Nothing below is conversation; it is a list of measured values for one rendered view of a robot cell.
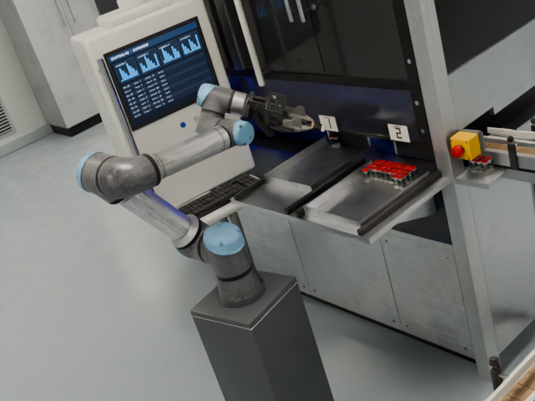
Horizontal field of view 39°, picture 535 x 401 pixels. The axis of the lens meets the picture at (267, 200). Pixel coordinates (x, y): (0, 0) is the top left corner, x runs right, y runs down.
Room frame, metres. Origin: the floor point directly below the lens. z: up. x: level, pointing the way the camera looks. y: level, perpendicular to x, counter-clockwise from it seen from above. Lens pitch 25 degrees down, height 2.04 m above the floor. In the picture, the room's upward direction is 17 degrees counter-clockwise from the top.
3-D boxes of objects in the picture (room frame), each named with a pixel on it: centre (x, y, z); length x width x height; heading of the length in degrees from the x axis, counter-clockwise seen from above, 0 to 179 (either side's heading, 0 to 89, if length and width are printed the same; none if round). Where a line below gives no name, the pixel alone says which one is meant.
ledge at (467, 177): (2.18, -0.70, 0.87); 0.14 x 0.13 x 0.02; 124
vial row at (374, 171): (2.30, -0.41, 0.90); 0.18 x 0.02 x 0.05; 33
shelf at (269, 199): (2.41, -0.26, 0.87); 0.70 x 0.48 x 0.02; 34
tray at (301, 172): (2.59, -0.23, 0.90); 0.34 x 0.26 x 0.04; 124
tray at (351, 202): (2.24, -0.32, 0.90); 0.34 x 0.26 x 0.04; 123
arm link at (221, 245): (2.06, 0.17, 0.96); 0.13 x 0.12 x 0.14; 37
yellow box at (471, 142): (2.17, -0.65, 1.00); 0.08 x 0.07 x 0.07; 124
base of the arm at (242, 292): (2.05, 0.16, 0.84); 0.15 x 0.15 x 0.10
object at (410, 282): (3.33, -0.44, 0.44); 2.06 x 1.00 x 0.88; 34
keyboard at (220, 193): (2.75, 0.20, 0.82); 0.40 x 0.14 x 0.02; 114
